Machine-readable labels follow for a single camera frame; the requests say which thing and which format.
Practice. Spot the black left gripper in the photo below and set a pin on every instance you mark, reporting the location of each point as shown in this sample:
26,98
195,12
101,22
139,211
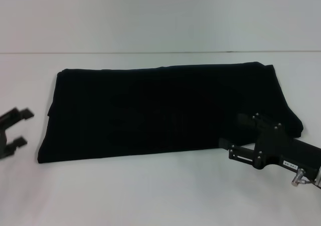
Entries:
3,143

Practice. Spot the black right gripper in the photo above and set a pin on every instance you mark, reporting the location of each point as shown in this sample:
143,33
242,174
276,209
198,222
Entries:
283,148

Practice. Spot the black shirt with FREE print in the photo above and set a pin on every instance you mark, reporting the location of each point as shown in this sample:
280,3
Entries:
163,110

